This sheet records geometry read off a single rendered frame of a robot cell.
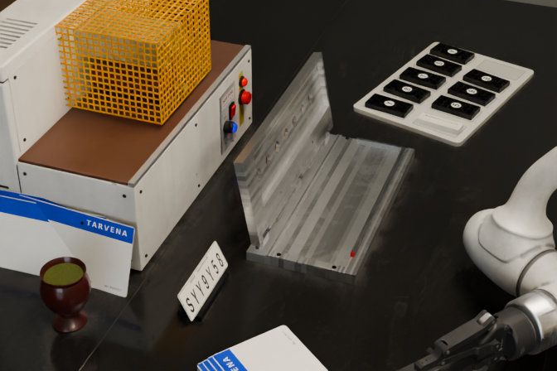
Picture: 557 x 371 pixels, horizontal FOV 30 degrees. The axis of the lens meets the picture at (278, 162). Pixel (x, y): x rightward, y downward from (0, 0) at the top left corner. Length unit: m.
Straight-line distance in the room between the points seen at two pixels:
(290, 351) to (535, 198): 0.47
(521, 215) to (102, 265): 0.72
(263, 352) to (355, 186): 0.59
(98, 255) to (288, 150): 0.43
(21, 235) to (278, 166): 0.49
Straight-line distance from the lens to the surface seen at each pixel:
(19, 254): 1.93
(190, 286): 1.78
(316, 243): 1.92
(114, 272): 1.84
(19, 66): 1.83
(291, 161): 2.01
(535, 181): 1.71
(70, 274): 1.75
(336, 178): 2.09
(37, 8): 1.98
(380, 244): 1.96
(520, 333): 1.62
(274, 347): 1.59
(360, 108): 2.35
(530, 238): 1.74
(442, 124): 2.29
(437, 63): 2.54
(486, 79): 2.49
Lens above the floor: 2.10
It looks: 33 degrees down
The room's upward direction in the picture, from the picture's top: straight up
